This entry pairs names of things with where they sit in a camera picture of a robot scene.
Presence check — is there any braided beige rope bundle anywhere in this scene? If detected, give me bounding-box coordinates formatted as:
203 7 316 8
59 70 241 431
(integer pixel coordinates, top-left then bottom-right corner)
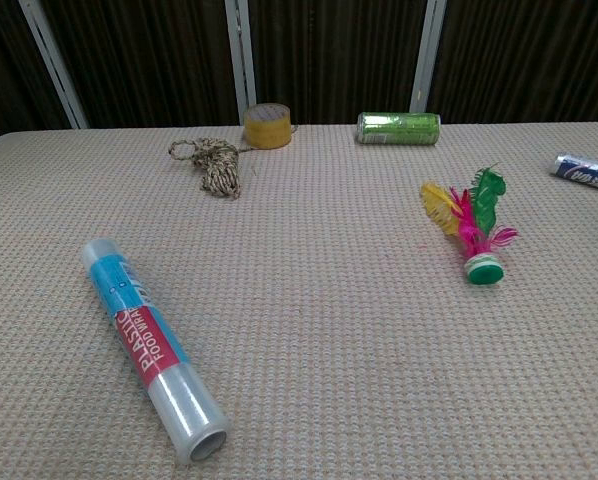
167 137 254 200

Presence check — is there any grey metal frame post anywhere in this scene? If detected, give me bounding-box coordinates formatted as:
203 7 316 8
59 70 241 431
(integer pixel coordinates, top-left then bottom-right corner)
223 0 258 126
18 0 90 130
409 0 448 115

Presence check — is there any colourful feather shuttlecock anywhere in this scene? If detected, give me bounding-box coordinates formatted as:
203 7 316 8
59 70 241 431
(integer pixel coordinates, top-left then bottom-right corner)
419 163 520 287

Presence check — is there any green drink can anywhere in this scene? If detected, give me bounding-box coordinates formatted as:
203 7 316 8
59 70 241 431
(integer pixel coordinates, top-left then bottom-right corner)
356 111 442 147

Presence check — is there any beige woven table cloth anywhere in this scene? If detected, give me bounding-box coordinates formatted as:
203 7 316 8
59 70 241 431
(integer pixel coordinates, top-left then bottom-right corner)
0 121 598 480

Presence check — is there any plastic food wrap roll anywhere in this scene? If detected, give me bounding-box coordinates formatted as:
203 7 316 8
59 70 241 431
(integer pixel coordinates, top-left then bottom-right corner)
81 237 232 465

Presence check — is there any yellow packing tape roll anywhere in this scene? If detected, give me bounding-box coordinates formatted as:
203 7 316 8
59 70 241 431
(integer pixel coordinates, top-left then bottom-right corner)
243 102 293 150

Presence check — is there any blue silver wrapped roll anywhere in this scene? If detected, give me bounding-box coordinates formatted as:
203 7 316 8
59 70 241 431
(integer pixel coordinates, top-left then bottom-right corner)
550 152 598 195

